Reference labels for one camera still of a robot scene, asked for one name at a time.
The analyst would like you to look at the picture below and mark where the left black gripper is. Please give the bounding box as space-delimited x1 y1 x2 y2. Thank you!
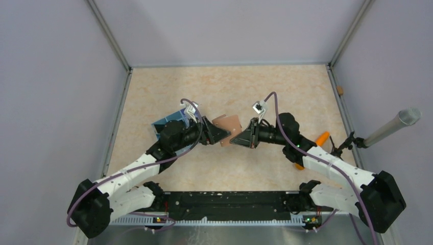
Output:
173 116 231 152

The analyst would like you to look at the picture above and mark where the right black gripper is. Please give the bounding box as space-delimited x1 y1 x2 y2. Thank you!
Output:
231 117 288 149

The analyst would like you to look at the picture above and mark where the purple blue card box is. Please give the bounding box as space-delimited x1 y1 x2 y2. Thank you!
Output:
167 109 189 126

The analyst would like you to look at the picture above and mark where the light blue card box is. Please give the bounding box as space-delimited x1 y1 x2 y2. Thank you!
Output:
151 112 184 139

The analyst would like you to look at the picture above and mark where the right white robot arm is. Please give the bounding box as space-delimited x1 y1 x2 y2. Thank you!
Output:
230 101 407 233

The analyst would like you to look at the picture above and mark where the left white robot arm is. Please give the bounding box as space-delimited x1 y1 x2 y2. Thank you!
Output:
66 104 231 238

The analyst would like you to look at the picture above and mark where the orange carrot toy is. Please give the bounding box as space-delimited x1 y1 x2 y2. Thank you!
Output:
294 131 330 170

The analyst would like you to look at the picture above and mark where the small tan block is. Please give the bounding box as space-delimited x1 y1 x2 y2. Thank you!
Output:
336 86 344 96

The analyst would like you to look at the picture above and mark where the black microphone tripod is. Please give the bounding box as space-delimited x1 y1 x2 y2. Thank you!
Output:
329 131 367 158

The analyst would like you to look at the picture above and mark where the silver microphone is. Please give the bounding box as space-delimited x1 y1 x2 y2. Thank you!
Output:
363 107 422 148

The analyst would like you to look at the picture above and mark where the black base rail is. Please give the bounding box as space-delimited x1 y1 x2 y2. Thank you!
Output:
141 191 333 222

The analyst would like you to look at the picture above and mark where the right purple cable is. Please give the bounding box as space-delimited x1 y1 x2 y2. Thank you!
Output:
263 92 379 245

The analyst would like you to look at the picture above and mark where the purple cable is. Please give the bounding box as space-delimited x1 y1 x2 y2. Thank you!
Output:
263 92 379 245
66 98 204 234

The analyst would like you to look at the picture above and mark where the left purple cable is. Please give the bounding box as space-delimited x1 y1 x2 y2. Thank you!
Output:
66 98 204 234

